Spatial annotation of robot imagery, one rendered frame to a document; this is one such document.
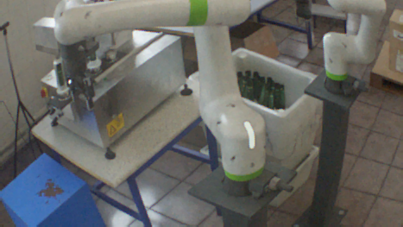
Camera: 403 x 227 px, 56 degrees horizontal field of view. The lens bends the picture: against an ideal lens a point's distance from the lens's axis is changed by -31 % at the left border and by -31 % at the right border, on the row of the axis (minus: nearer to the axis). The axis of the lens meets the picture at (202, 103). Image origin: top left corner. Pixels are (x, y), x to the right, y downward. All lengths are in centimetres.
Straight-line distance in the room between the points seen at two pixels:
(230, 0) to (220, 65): 32
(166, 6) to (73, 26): 25
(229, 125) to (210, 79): 15
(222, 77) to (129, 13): 46
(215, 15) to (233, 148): 40
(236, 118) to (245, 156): 11
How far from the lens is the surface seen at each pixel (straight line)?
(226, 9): 124
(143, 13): 118
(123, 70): 212
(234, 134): 143
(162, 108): 234
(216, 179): 165
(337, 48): 194
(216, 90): 153
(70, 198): 218
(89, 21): 116
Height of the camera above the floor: 199
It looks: 32 degrees down
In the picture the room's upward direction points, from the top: 7 degrees counter-clockwise
